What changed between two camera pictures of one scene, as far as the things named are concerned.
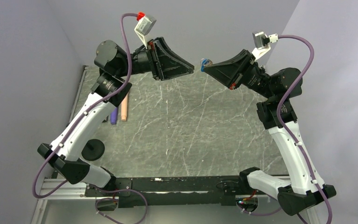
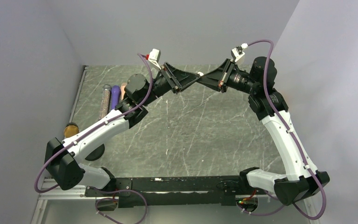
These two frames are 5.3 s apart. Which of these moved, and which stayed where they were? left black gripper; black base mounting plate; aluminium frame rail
Moved: left black gripper
Stayed: black base mounting plate; aluminium frame rail
